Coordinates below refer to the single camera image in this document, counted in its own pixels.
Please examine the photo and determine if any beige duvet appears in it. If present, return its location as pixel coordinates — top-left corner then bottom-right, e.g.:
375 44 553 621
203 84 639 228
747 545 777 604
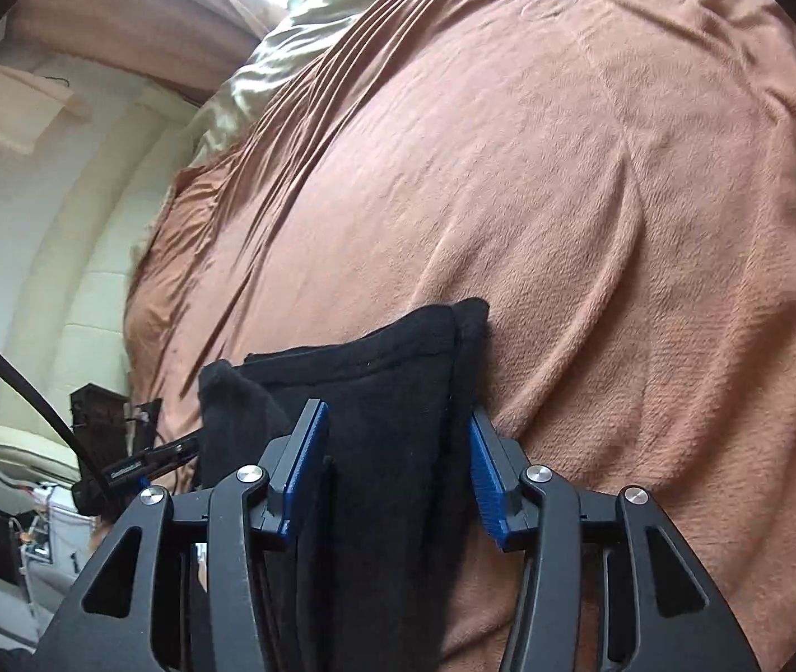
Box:
184 0 483 172

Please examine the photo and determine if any pink curtain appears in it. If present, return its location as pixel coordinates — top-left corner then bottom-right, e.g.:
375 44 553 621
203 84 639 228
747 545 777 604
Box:
6 0 287 102

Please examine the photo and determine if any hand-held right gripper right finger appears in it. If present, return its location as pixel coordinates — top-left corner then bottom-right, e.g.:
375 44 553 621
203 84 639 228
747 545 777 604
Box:
468 409 763 672

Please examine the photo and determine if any black printed T-shirt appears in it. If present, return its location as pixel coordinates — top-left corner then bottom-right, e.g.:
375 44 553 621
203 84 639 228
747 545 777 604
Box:
191 297 493 672

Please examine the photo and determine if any black braided cable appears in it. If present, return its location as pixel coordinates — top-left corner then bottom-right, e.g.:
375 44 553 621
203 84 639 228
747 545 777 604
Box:
0 311 101 498

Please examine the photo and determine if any cream hanging cloth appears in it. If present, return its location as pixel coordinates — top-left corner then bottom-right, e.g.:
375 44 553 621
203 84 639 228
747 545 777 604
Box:
0 63 91 155

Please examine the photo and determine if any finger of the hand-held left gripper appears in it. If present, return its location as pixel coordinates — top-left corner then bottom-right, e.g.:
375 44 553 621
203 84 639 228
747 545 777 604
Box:
109 434 201 488

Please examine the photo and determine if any orange-brown blanket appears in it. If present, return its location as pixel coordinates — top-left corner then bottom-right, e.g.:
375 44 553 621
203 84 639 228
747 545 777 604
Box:
121 0 796 672

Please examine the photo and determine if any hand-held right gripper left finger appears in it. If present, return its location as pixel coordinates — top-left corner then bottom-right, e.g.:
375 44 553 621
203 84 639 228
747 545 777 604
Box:
37 399 332 672

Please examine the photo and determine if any cream padded headboard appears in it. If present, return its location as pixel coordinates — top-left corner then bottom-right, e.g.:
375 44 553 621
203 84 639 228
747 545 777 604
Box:
9 94 199 435

